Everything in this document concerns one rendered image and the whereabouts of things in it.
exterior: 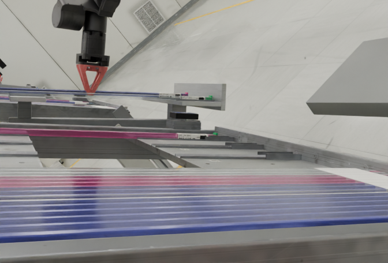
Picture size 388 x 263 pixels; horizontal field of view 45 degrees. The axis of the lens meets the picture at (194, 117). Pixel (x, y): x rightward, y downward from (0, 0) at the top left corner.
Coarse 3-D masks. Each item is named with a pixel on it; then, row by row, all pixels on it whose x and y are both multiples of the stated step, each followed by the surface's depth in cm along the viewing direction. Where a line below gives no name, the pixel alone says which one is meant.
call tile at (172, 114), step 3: (171, 114) 98; (174, 114) 97; (177, 114) 96; (180, 114) 96; (183, 114) 96; (186, 114) 97; (189, 114) 97; (192, 114) 97; (195, 114) 97; (198, 114) 98; (171, 117) 98; (174, 117) 96; (177, 117) 96; (180, 117) 96; (183, 117) 96; (186, 117) 97; (189, 117) 97; (192, 117) 97; (195, 117) 97; (198, 117) 98
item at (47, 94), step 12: (48, 96) 103; (60, 96) 104; (72, 96) 105; (84, 96) 106; (96, 96) 107; (108, 96) 108; (120, 96) 109; (132, 96) 110; (144, 96) 111; (156, 96) 112; (168, 96) 113; (180, 96) 114
